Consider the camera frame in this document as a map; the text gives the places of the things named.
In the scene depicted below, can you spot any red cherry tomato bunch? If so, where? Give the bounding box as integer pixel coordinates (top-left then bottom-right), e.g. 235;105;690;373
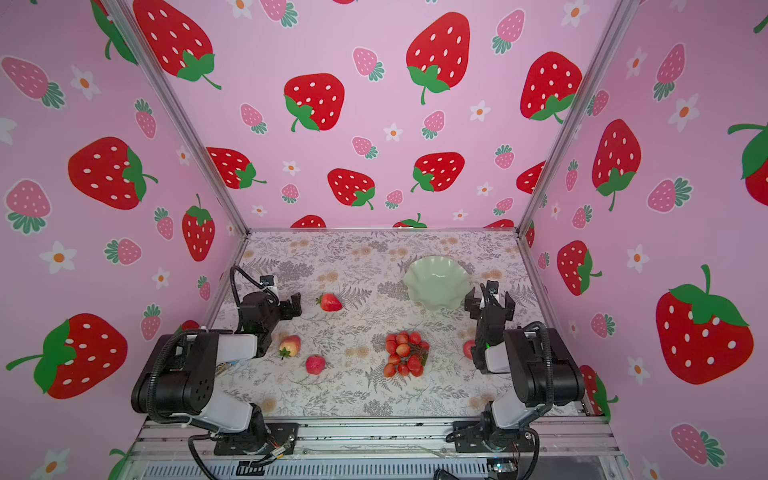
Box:
382;331;430;378

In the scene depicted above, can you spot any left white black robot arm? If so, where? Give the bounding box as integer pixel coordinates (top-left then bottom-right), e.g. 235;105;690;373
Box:
130;266;302;460

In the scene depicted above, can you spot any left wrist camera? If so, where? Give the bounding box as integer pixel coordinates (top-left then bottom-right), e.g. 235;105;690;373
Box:
259;275;277;293

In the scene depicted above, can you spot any light green fruit bowl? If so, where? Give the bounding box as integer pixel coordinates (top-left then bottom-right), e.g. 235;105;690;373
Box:
403;256;471;311

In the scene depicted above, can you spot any red fake strawberry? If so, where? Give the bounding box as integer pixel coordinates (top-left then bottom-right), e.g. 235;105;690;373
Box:
316;293;343;312

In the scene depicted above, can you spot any red fake apple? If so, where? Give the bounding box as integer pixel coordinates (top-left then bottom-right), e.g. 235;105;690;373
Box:
463;340;476;360

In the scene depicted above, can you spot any pink red fake fruit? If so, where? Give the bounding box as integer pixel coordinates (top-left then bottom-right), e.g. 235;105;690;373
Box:
305;355;326;375

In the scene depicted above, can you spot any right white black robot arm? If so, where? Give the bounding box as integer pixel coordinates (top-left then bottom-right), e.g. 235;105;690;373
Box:
446;281;586;453

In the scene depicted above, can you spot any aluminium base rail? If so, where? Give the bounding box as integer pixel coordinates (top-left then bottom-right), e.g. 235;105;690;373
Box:
128;416;622;480

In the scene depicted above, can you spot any yellow red fake peach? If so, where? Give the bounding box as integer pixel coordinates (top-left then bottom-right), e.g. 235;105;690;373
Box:
278;335;301;360

